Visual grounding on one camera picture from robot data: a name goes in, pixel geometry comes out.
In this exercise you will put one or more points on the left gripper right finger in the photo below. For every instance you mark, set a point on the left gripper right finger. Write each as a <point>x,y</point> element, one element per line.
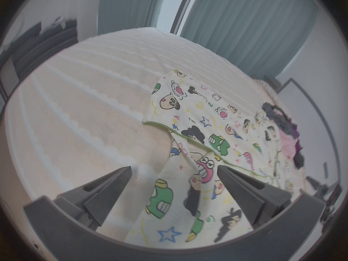
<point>244,194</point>

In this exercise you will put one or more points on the bed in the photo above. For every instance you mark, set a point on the bed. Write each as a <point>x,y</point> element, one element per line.
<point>81,96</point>

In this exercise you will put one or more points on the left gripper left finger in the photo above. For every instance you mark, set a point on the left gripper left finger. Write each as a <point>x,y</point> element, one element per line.
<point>106,194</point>

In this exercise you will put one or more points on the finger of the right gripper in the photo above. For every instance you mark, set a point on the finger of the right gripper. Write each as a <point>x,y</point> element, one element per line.
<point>316,186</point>

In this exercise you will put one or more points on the white grey-framed door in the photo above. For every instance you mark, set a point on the white grey-framed door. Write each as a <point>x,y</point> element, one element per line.
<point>304,113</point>

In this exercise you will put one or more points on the blue-green curtain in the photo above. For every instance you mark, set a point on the blue-green curtain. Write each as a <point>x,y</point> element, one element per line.
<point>127,7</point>
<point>244,23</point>

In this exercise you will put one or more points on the pile of clothes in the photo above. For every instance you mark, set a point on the pile of clothes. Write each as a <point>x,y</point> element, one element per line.
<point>288,145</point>

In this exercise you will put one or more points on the white printed pyjama garment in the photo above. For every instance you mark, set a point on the white printed pyjama garment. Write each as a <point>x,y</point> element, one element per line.
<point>190,113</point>

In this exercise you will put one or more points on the window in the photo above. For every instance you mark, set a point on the window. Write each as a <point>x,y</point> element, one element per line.
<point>170,7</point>

